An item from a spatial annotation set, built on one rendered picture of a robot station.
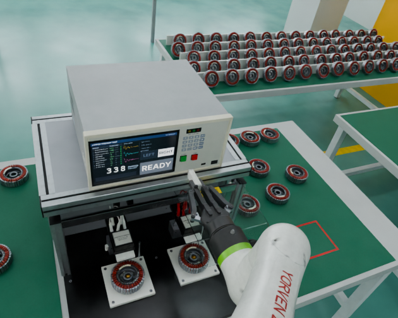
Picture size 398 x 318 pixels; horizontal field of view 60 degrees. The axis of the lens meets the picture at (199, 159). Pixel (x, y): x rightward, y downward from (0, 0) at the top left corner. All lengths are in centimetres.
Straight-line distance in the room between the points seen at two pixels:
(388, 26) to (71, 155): 403
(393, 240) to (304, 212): 40
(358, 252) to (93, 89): 122
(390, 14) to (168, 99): 381
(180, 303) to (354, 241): 81
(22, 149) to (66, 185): 195
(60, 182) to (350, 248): 117
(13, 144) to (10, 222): 162
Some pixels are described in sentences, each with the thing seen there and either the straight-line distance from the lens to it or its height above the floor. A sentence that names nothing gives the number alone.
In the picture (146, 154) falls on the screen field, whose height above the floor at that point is 122.
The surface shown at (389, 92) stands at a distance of 463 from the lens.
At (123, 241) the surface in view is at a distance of 119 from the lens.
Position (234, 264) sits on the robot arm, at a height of 122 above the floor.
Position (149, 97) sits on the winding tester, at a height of 132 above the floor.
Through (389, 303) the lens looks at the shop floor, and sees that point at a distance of 259.
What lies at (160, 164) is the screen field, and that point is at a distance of 107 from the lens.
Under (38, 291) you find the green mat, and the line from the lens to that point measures 133.
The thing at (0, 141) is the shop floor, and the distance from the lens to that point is 315.
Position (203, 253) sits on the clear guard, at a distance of 104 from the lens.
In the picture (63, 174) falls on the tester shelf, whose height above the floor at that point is 111.
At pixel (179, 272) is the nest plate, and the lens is 130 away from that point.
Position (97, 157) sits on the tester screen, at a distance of 99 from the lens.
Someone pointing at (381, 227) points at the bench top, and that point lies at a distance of 181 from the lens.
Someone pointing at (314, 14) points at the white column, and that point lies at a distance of 476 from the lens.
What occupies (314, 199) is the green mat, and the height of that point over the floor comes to 75.
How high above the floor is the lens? 189
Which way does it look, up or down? 41 degrees down
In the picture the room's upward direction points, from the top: 11 degrees clockwise
